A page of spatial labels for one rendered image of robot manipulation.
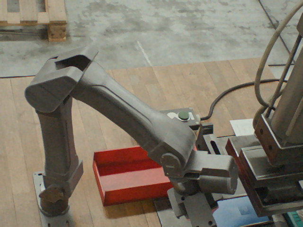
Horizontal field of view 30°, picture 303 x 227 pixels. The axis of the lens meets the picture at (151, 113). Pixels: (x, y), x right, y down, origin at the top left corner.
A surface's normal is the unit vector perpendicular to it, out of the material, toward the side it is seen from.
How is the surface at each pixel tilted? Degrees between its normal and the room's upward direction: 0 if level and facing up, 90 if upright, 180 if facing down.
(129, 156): 90
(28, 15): 0
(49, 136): 90
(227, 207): 0
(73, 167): 83
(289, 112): 90
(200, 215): 27
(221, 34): 0
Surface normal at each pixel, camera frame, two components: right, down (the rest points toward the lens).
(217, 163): -0.22, -0.76
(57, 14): 0.15, -0.69
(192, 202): -0.29, -0.55
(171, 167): -0.31, 0.65
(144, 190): 0.28, 0.72
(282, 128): -0.70, 0.44
